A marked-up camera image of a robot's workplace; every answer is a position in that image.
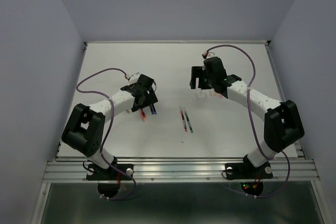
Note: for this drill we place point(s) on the purple marker pen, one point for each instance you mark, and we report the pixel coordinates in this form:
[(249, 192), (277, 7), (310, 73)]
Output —
[(183, 119)]

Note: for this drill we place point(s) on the dark red marker pen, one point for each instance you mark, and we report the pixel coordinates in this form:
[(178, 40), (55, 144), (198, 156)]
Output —
[(154, 109)]

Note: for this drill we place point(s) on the red orange marker pen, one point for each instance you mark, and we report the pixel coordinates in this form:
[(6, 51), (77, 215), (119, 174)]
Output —
[(143, 116)]

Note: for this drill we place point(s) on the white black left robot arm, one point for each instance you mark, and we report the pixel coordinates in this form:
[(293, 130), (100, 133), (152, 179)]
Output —
[(84, 129)]

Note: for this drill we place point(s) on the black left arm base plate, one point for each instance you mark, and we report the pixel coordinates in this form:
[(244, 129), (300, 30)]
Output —
[(110, 185)]

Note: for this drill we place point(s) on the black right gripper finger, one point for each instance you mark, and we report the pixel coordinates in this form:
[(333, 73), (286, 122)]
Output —
[(197, 72), (194, 83)]

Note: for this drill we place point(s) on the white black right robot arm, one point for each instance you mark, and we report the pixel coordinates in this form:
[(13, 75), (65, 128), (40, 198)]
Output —
[(282, 121)]

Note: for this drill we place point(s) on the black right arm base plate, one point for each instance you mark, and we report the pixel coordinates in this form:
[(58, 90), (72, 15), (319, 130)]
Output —
[(251, 177)]

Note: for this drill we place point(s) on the aluminium front frame rails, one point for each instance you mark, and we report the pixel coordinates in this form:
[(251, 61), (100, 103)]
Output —
[(170, 170)]

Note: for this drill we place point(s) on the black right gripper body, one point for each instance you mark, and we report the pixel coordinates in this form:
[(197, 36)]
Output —
[(209, 80)]

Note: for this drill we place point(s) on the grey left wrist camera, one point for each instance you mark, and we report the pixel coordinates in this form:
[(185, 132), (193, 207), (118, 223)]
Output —
[(133, 78)]

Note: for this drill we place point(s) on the aluminium table edge rail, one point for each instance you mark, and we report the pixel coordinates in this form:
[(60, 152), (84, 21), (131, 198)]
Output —
[(271, 60)]

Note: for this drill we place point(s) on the green marker pen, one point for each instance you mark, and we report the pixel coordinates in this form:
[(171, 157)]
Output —
[(188, 120)]

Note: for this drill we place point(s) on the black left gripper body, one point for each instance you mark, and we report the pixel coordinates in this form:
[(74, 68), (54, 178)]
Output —
[(139, 106)]

